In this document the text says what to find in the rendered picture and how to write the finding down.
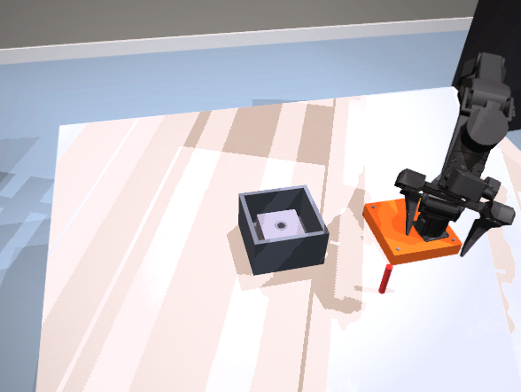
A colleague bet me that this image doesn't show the red peg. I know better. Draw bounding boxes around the red peg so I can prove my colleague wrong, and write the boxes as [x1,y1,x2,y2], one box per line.
[378,264,393,294]

